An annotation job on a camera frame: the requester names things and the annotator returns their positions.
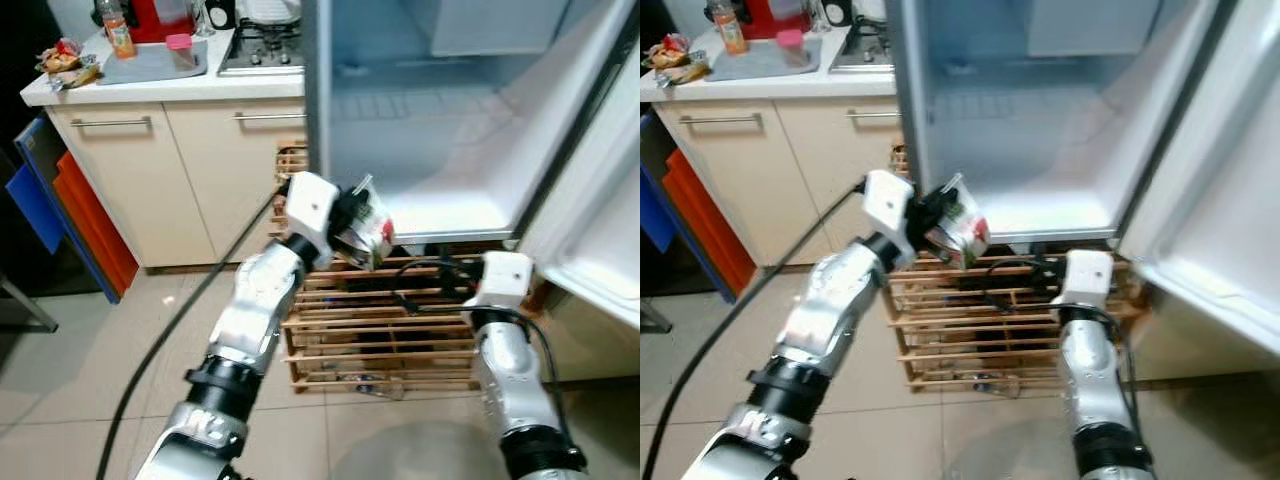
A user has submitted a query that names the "grey tray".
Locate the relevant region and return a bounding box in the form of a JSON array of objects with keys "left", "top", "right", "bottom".
[
  {"left": 704, "top": 38, "right": 824, "bottom": 83},
  {"left": 96, "top": 41, "right": 210, "bottom": 87}
]

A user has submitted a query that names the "white open fridge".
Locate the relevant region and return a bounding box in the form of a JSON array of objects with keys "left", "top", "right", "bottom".
[
  {"left": 885, "top": 0, "right": 1239, "bottom": 245},
  {"left": 303, "top": 0, "right": 631, "bottom": 247}
]

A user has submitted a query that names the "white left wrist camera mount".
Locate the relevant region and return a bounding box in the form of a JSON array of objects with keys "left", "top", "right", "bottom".
[
  {"left": 284, "top": 171, "right": 342, "bottom": 267},
  {"left": 861, "top": 169, "right": 917, "bottom": 265}
]

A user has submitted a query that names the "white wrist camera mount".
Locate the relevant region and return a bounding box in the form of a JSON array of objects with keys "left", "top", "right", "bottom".
[
  {"left": 284, "top": 171, "right": 342, "bottom": 267},
  {"left": 1060, "top": 249, "right": 1116, "bottom": 310},
  {"left": 861, "top": 169, "right": 917, "bottom": 265},
  {"left": 470, "top": 251, "right": 535, "bottom": 312}
]

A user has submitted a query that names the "white kitchen counter cabinet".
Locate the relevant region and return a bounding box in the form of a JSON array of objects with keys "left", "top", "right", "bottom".
[
  {"left": 640, "top": 20, "right": 906, "bottom": 266},
  {"left": 20, "top": 22, "right": 309, "bottom": 271}
]

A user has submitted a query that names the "blue flat board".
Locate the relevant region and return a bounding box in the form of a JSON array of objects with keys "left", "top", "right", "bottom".
[
  {"left": 4, "top": 160, "right": 67, "bottom": 257},
  {"left": 640, "top": 150, "right": 674, "bottom": 253}
]

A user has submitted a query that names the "wide cream cabinet door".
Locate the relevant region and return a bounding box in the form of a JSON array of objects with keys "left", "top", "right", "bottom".
[
  {"left": 45, "top": 104, "right": 218, "bottom": 270},
  {"left": 655, "top": 100, "right": 819, "bottom": 265}
]

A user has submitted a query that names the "wooden slatted crate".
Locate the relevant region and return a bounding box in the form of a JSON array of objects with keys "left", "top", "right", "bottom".
[
  {"left": 884, "top": 143, "right": 1153, "bottom": 394},
  {"left": 271, "top": 140, "right": 549, "bottom": 397}
]

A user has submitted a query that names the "yellow snack bag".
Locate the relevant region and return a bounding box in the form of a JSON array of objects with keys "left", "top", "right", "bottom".
[
  {"left": 658, "top": 58, "right": 713, "bottom": 87},
  {"left": 48, "top": 62, "right": 102, "bottom": 92}
]

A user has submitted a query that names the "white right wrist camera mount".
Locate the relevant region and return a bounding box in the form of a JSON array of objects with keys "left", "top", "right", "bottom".
[
  {"left": 1060, "top": 249, "right": 1116, "bottom": 310},
  {"left": 470, "top": 251, "right": 535, "bottom": 312}
]

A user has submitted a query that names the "steel gas hob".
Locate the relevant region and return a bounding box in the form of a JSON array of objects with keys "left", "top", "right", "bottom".
[
  {"left": 829, "top": 16, "right": 893, "bottom": 75},
  {"left": 216, "top": 18, "right": 305, "bottom": 78}
]

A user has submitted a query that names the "red snack bag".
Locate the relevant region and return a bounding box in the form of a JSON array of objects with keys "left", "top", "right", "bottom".
[
  {"left": 646, "top": 33, "right": 693, "bottom": 70},
  {"left": 37, "top": 38, "right": 85, "bottom": 74}
]

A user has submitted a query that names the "white fridge door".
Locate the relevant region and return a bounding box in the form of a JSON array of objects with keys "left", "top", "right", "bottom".
[
  {"left": 515, "top": 30, "right": 641, "bottom": 333},
  {"left": 1115, "top": 0, "right": 1280, "bottom": 333}
]

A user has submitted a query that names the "orange flat board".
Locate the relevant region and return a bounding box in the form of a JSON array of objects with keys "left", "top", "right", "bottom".
[
  {"left": 662, "top": 147, "right": 758, "bottom": 298},
  {"left": 52, "top": 150, "right": 140, "bottom": 302}
]

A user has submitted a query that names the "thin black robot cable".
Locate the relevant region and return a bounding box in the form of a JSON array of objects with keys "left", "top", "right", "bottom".
[
  {"left": 983, "top": 255, "right": 1061, "bottom": 313},
  {"left": 390, "top": 257, "right": 476, "bottom": 315}
]

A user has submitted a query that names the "red kitchen appliance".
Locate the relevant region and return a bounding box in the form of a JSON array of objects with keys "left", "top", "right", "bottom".
[
  {"left": 740, "top": 0, "right": 813, "bottom": 42},
  {"left": 127, "top": 0, "right": 197, "bottom": 44}
]

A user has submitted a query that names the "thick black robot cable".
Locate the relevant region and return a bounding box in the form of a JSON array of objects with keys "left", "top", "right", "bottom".
[
  {"left": 95, "top": 180, "right": 293, "bottom": 480},
  {"left": 640, "top": 178, "right": 871, "bottom": 480}
]

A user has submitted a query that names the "pink lidded jar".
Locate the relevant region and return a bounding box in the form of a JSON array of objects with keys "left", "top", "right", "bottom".
[
  {"left": 776, "top": 29, "right": 809, "bottom": 70},
  {"left": 165, "top": 33, "right": 197, "bottom": 72}
]

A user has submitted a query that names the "narrow cream cabinet door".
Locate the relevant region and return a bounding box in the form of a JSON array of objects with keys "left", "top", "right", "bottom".
[
  {"left": 163, "top": 99, "right": 307, "bottom": 265},
  {"left": 773, "top": 96, "right": 906, "bottom": 259}
]

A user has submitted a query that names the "orange drink bottle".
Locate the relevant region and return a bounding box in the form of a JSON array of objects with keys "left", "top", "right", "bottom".
[
  {"left": 707, "top": 0, "right": 750, "bottom": 57},
  {"left": 98, "top": 0, "right": 138, "bottom": 60}
]

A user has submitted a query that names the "clear snack packet red label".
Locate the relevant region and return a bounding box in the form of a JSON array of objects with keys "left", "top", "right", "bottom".
[
  {"left": 336, "top": 177, "right": 397, "bottom": 272},
  {"left": 922, "top": 174, "right": 992, "bottom": 271}
]

